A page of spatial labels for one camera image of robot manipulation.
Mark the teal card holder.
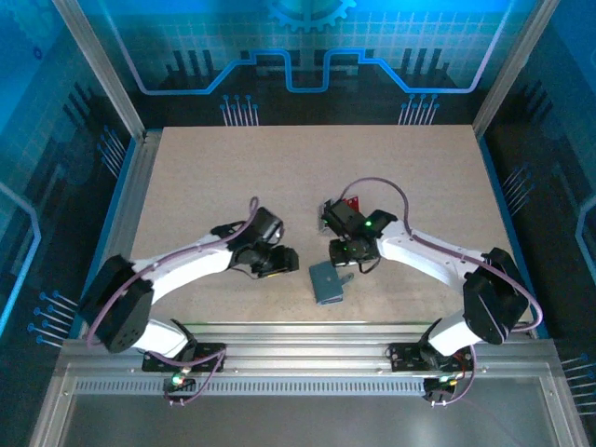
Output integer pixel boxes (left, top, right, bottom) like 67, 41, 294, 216
309, 262, 355, 306

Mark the slotted grey cable duct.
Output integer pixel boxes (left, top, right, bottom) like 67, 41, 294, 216
74, 377, 427, 398

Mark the black connector box with LED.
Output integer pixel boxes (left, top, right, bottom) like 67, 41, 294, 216
162, 372, 196, 392
424, 375, 460, 401

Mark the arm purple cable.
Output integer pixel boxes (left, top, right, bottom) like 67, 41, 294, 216
338, 175, 545, 409
85, 196, 260, 407

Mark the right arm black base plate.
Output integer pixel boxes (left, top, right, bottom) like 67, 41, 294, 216
388, 342, 474, 373

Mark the aluminium side rail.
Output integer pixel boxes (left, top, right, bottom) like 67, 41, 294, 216
78, 129, 164, 339

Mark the grey metal shelf panel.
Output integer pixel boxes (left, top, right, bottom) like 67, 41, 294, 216
27, 362, 588, 447

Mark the aluminium frame rail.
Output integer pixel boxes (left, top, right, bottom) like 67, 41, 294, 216
60, 320, 560, 373

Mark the aluminium corner post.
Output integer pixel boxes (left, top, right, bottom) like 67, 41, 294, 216
470, 0, 562, 139
50, 0, 148, 141

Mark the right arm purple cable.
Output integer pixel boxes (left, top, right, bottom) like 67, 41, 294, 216
338, 175, 545, 409

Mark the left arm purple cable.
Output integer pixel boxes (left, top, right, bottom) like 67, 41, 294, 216
85, 196, 260, 407

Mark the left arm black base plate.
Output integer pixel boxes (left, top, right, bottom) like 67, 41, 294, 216
142, 342, 225, 373

